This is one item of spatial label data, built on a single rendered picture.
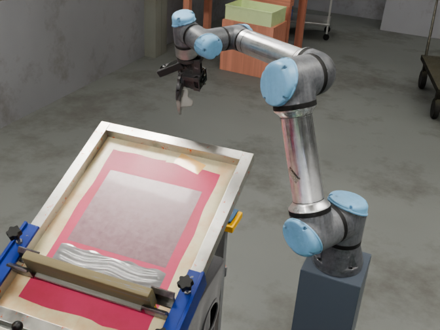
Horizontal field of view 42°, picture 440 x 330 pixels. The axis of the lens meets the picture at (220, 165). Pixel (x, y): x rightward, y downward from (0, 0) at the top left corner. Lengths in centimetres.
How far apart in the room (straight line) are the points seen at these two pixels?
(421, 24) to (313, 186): 828
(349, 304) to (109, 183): 87
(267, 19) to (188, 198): 499
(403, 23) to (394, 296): 663
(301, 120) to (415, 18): 829
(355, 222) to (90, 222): 83
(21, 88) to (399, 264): 368
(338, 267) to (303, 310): 20
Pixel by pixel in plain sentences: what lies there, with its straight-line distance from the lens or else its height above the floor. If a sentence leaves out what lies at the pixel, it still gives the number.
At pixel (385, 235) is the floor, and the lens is 421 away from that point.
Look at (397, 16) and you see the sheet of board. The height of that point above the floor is 24.
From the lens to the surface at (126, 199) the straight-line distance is 191.
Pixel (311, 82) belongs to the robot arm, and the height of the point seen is 177.
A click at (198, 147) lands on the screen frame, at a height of 139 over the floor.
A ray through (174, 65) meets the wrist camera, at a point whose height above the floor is 164.
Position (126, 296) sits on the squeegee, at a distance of 163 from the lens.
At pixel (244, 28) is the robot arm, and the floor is 179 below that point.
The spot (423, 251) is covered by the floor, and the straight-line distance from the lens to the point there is 415.
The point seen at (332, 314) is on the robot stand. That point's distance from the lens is 181.
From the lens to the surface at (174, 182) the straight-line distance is 192.
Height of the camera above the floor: 226
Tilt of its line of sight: 28 degrees down
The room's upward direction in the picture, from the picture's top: 4 degrees clockwise
